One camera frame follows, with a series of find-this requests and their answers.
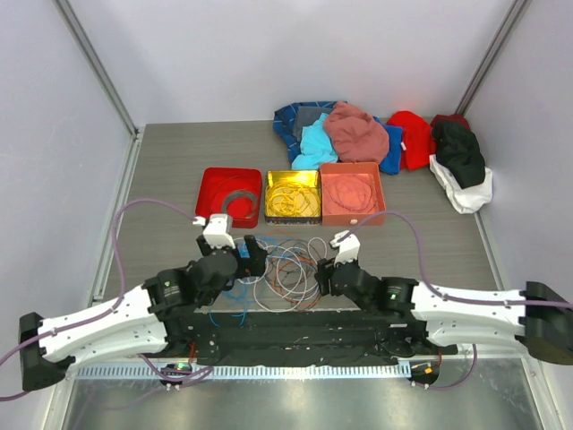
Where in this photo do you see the red cable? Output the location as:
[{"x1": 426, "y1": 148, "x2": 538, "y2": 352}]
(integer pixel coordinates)
[{"x1": 210, "y1": 176, "x2": 261, "y2": 216}]

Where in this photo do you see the thin yellow cable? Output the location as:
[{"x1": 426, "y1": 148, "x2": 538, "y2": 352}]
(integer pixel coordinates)
[{"x1": 267, "y1": 174, "x2": 321, "y2": 220}]

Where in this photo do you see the pink cable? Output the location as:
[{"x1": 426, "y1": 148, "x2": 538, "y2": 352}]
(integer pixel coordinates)
[{"x1": 326, "y1": 176, "x2": 381, "y2": 214}]

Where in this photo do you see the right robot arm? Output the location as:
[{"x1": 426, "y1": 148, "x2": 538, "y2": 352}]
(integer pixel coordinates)
[{"x1": 315, "y1": 259, "x2": 572, "y2": 366}]

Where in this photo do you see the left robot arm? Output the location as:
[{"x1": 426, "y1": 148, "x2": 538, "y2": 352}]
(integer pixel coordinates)
[{"x1": 19, "y1": 235, "x2": 268, "y2": 392}]

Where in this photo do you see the red plastic box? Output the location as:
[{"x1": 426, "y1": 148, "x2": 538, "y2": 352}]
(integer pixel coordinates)
[{"x1": 195, "y1": 167, "x2": 262, "y2": 229}]

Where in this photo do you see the grey tape roll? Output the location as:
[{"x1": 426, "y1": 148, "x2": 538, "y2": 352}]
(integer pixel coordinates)
[{"x1": 221, "y1": 189, "x2": 258, "y2": 219}]

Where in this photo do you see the gold metal tin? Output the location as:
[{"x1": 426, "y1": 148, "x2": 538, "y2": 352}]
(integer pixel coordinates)
[{"x1": 263, "y1": 170, "x2": 322, "y2": 225}]

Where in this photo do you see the salmon pink box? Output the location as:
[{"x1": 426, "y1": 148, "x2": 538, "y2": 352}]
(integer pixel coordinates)
[{"x1": 320, "y1": 162, "x2": 386, "y2": 227}]

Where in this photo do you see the cyan cloth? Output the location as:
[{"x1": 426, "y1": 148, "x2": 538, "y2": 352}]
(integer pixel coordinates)
[{"x1": 292, "y1": 113, "x2": 338, "y2": 170}]

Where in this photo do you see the royal blue cloth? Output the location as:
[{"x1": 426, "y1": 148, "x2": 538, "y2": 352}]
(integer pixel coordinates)
[{"x1": 374, "y1": 116, "x2": 403, "y2": 175}]

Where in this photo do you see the dusty pink cloth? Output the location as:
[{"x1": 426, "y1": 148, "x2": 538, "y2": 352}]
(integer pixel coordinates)
[{"x1": 323, "y1": 100, "x2": 389, "y2": 165}]

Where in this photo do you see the grey cloth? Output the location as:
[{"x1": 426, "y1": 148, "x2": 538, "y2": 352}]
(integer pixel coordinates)
[{"x1": 293, "y1": 106, "x2": 332, "y2": 142}]

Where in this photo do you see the black cloth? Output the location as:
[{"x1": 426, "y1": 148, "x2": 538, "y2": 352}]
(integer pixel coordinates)
[{"x1": 432, "y1": 120, "x2": 485, "y2": 189}]

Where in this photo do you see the dark red cloth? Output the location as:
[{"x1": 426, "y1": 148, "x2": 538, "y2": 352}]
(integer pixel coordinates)
[{"x1": 430, "y1": 114, "x2": 471, "y2": 131}]

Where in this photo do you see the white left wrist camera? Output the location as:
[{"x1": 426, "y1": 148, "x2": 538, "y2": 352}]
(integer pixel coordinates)
[{"x1": 192, "y1": 213, "x2": 235, "y2": 249}]

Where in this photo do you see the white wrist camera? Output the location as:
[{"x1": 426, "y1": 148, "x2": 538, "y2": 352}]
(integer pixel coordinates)
[
  {"x1": 192, "y1": 213, "x2": 235, "y2": 249},
  {"x1": 329, "y1": 230, "x2": 361, "y2": 264}
]

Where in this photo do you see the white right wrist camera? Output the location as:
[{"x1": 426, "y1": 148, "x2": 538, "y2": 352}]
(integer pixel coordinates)
[{"x1": 329, "y1": 230, "x2": 361, "y2": 264}]

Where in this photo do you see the brown cable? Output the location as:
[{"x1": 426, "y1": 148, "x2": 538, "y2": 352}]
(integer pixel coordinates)
[{"x1": 263, "y1": 244, "x2": 326, "y2": 310}]

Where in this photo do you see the white slotted cable duct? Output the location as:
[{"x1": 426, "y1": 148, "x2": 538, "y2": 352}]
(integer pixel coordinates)
[{"x1": 75, "y1": 361, "x2": 411, "y2": 381}]

